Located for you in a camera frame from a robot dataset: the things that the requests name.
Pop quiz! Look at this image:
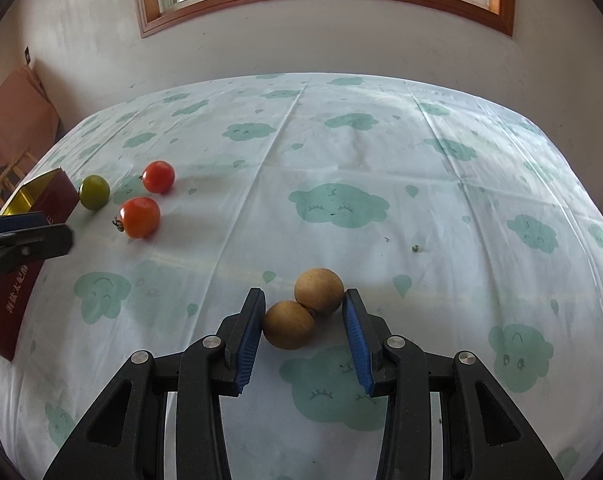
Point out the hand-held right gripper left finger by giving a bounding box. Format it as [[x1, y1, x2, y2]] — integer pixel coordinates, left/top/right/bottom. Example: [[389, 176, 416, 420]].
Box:
[[42, 287, 267, 480]]

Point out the round tan longan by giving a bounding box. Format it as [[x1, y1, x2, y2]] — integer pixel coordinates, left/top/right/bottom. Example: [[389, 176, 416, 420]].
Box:
[[262, 300, 315, 350], [294, 268, 344, 317]]

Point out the wooden stool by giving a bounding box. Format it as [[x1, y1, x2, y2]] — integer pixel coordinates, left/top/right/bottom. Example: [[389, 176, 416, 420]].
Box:
[[0, 146, 38, 206]]

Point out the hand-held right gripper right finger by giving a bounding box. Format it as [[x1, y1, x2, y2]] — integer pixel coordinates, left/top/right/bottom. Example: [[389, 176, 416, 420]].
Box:
[[341, 288, 565, 480]]

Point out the red tin box gold inside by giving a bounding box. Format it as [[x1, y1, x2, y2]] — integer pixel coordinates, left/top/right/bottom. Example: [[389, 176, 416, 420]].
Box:
[[0, 167, 80, 361]]

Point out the cloud printed white tablecloth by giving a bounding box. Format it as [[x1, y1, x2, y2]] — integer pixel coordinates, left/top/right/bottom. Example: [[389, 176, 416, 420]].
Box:
[[0, 72, 603, 480]]

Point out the red tomato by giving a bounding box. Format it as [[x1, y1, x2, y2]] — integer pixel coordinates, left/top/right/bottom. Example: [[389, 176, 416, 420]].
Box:
[[114, 196, 161, 239], [142, 160, 176, 195]]

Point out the orange cloth cover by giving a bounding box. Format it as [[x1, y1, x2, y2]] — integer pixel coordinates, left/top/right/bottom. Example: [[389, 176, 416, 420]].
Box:
[[0, 65, 62, 171]]

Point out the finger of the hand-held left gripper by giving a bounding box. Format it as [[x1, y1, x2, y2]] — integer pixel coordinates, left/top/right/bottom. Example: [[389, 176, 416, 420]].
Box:
[[0, 211, 50, 237], [0, 224, 75, 296]]

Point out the green tomato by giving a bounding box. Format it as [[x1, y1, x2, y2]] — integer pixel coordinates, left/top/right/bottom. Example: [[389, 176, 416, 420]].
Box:
[[78, 175, 111, 211]]

